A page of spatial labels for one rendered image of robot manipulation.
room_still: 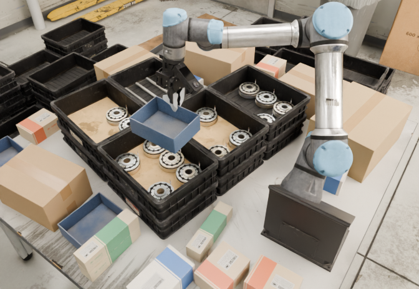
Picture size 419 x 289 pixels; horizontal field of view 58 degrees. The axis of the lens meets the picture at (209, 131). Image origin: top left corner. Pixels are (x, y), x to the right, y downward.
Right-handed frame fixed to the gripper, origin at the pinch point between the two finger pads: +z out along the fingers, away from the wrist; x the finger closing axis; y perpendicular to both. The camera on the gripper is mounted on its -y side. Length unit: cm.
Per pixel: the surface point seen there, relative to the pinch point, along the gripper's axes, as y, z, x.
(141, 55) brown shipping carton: 70, 20, -51
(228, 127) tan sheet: -2.3, 25.0, -33.9
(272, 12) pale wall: 122, 68, -311
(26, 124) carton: 80, 36, 17
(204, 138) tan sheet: 2.0, 26.4, -21.2
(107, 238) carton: -2, 35, 38
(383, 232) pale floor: -79, 101, -100
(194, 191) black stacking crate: -14.7, 27.7, 6.2
